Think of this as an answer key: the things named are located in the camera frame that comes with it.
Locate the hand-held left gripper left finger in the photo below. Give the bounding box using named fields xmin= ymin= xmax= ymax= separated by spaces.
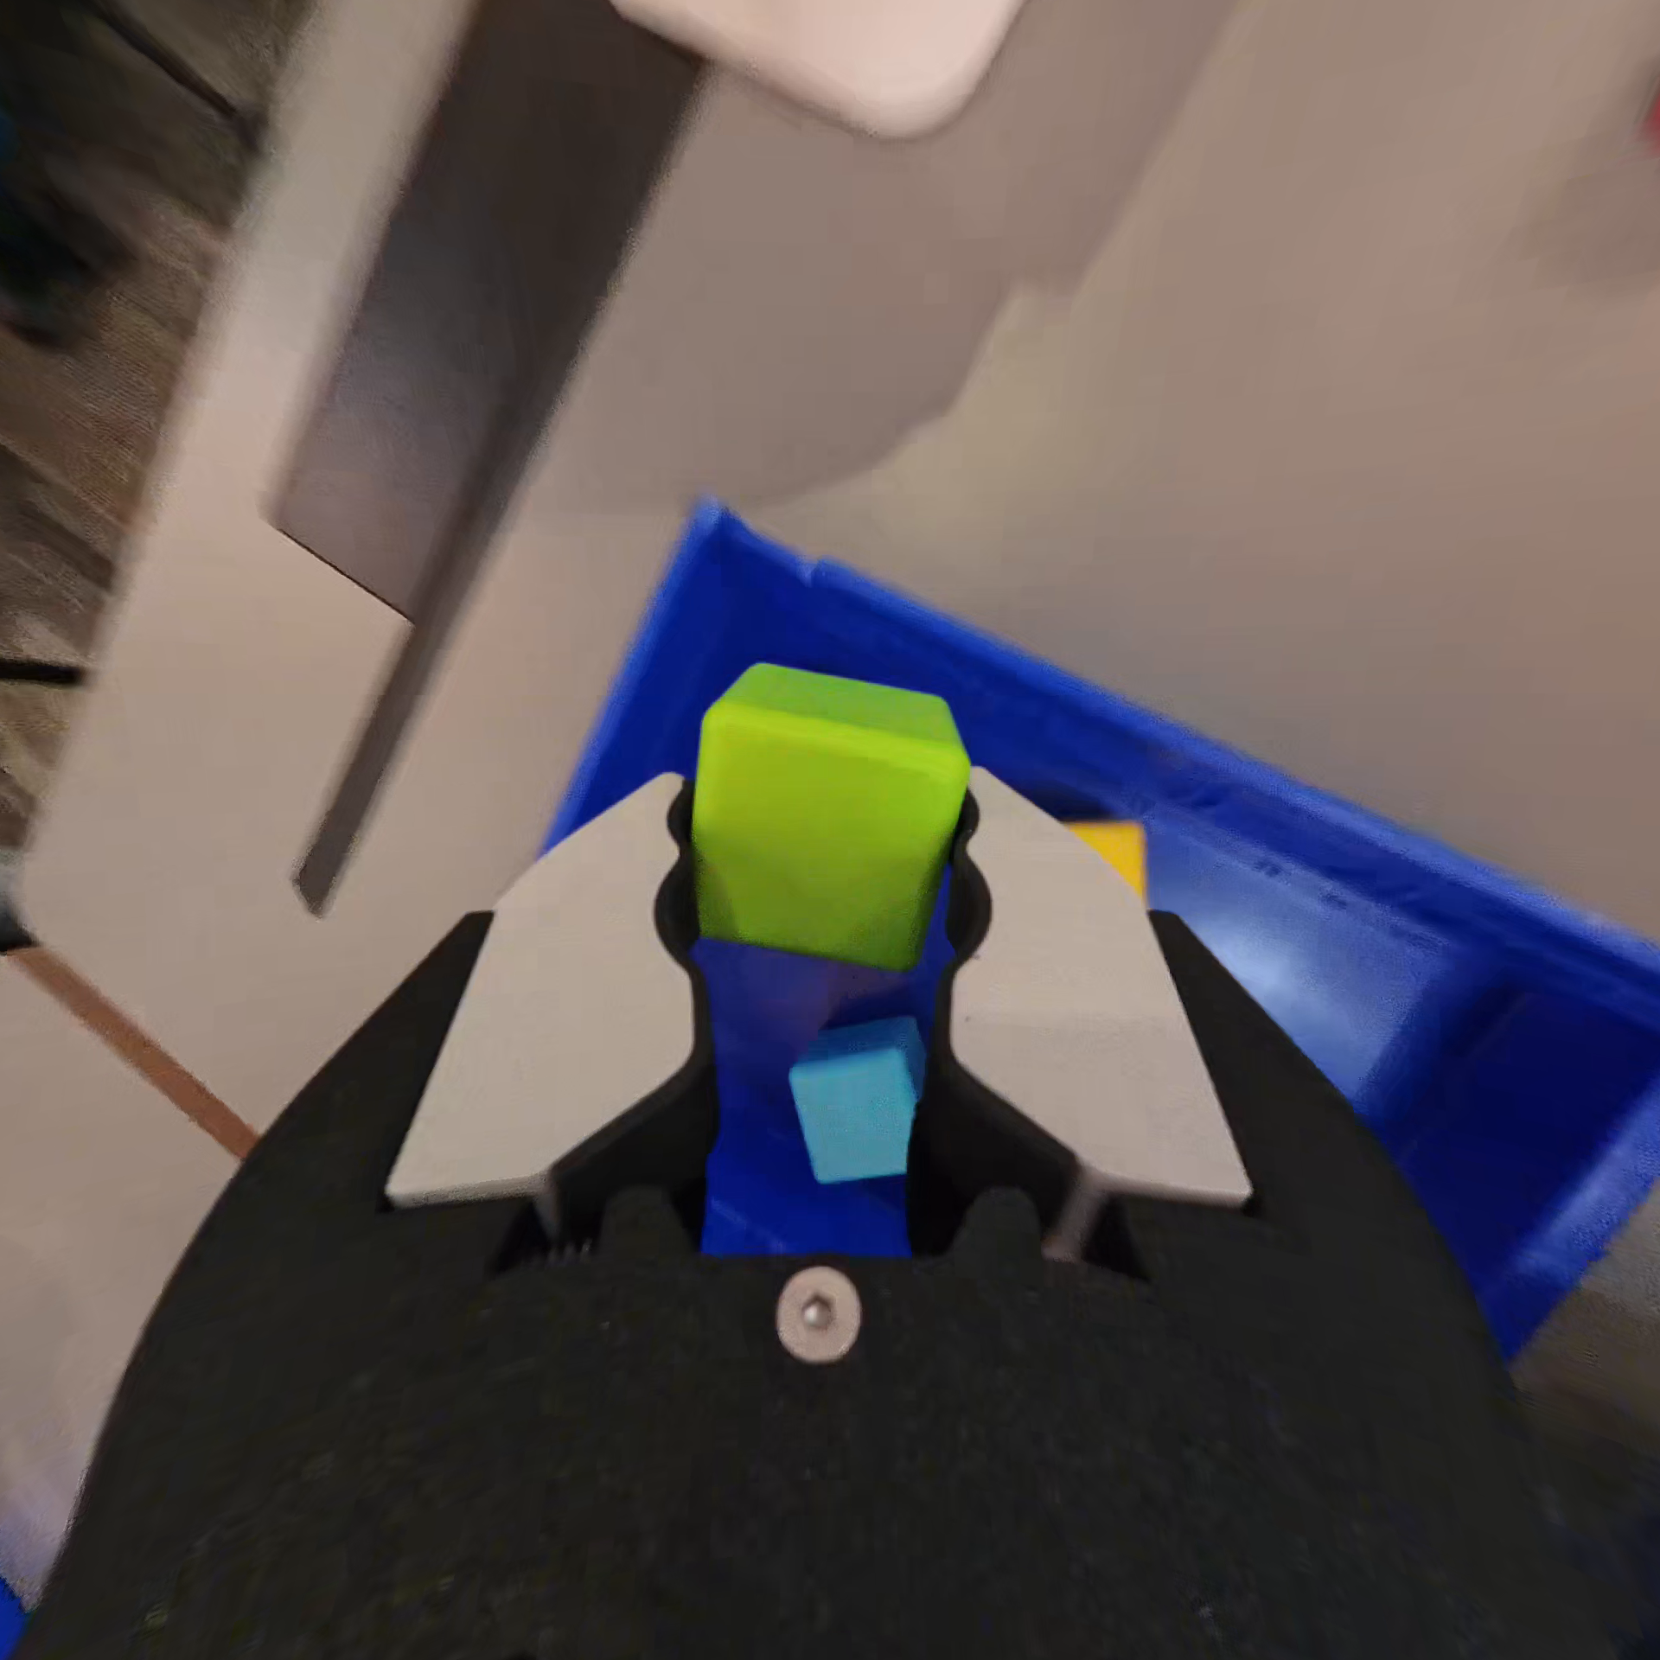
xmin=384 ymin=774 xmax=715 ymax=1213

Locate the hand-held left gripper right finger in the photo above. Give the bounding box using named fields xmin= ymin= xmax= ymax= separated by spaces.
xmin=922 ymin=766 xmax=1254 ymax=1254

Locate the yellow cube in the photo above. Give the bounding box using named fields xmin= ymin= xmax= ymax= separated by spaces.
xmin=1062 ymin=819 xmax=1147 ymax=902

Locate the blue plastic bin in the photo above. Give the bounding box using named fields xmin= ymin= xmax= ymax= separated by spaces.
xmin=537 ymin=497 xmax=1660 ymax=1363

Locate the light blue cube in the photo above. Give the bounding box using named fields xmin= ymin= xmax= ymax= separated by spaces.
xmin=786 ymin=1015 xmax=928 ymax=1185

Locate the green cube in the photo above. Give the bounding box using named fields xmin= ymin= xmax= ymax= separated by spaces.
xmin=691 ymin=663 xmax=973 ymax=974

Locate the grey desk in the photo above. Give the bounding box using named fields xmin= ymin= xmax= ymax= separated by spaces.
xmin=13 ymin=0 xmax=1660 ymax=1428

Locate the wooden board document stand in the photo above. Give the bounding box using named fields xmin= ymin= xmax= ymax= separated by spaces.
xmin=608 ymin=0 xmax=1025 ymax=142

